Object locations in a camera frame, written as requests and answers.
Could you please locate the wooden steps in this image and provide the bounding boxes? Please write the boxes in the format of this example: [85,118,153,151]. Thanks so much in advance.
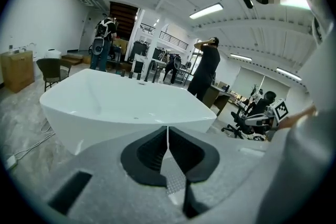
[61,50,90,66]

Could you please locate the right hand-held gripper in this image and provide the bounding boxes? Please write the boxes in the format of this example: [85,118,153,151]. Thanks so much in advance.
[243,98,290,142]

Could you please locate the long ceiling light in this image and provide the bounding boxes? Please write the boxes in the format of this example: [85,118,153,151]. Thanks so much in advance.
[279,0,312,10]
[230,53,253,62]
[276,67,303,81]
[188,2,224,20]

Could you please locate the dark wicker chair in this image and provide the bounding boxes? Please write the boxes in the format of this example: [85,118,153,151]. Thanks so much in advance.
[36,58,72,92]

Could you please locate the person's right forearm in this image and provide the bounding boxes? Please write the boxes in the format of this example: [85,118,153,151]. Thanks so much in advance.
[278,106,317,131]

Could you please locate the black balcony railing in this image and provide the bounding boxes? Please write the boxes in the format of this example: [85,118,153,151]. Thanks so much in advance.
[140,23,190,51]

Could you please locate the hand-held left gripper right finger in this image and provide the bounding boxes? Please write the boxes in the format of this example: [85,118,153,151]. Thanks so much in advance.
[169,126,220,183]

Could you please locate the wooden desk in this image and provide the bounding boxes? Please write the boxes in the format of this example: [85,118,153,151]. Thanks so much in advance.
[203,83,237,116]

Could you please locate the white cable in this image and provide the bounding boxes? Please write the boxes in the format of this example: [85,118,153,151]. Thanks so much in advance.
[10,112,56,163]

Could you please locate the black office chair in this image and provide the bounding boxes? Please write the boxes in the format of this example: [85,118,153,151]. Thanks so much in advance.
[220,109,254,140]

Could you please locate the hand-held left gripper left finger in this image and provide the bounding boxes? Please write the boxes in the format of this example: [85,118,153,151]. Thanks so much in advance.
[120,125,168,187]

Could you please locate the white power adapter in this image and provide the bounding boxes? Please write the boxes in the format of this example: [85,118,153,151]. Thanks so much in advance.
[3,155,18,169]

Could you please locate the dark wooden staircase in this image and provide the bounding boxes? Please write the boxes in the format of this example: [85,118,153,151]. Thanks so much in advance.
[108,1,139,40]

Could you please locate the white bathtub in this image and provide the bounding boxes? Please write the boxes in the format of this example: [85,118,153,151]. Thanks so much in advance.
[39,68,217,156]

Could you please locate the white round appliance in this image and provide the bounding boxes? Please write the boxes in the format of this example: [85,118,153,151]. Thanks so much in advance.
[44,48,62,60]

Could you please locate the black bathtub faucet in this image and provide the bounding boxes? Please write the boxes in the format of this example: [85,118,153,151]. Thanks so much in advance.
[146,60,161,84]

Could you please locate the wooden cabinet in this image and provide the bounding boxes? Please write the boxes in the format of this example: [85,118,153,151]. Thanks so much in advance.
[0,50,35,93]

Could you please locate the person's grey shirt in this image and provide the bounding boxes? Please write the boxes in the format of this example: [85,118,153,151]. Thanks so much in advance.
[209,0,336,224]

